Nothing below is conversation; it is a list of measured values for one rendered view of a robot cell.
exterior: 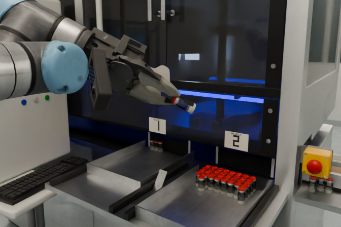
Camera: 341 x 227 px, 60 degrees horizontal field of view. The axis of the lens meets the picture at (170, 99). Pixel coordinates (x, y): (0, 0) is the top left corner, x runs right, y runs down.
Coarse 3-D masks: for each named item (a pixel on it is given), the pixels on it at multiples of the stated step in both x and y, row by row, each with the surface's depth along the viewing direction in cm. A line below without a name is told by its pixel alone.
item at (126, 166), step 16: (144, 144) 134; (96, 160) 111; (112, 160) 118; (128, 160) 119; (144, 160) 119; (160, 160) 119; (176, 160) 119; (112, 176) 101; (128, 176) 105; (144, 176) 105
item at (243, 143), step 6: (228, 132) 102; (234, 132) 100; (228, 138) 102; (234, 138) 101; (240, 138) 99; (246, 138) 98; (228, 144) 102; (234, 144) 101; (240, 144) 100; (246, 144) 98; (246, 150) 99
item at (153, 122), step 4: (152, 120) 121; (156, 120) 119; (160, 120) 118; (164, 120) 117; (152, 124) 121; (156, 124) 120; (160, 124) 118; (164, 124) 117; (152, 128) 121; (156, 128) 120; (160, 128) 119; (164, 128) 118; (156, 132) 120; (160, 132) 119; (164, 132) 118
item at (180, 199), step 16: (192, 176) 104; (160, 192) 88; (176, 192) 93; (192, 192) 93; (208, 192) 93; (256, 192) 93; (144, 208) 78; (160, 208) 84; (176, 208) 84; (192, 208) 84; (208, 208) 84; (224, 208) 84; (240, 208) 84; (160, 224) 75; (176, 224) 72; (192, 224) 77; (208, 224) 77; (224, 224) 77; (240, 224) 73
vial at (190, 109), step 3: (177, 99) 57; (180, 99) 58; (183, 99) 58; (174, 102) 57; (177, 102) 58; (180, 102) 57; (183, 102) 57; (177, 105) 58; (180, 105) 58; (183, 105) 58; (186, 105) 58; (189, 105) 58; (195, 105) 58; (183, 108) 58; (186, 108) 58; (189, 108) 58; (192, 108) 58; (189, 111) 58; (192, 111) 58
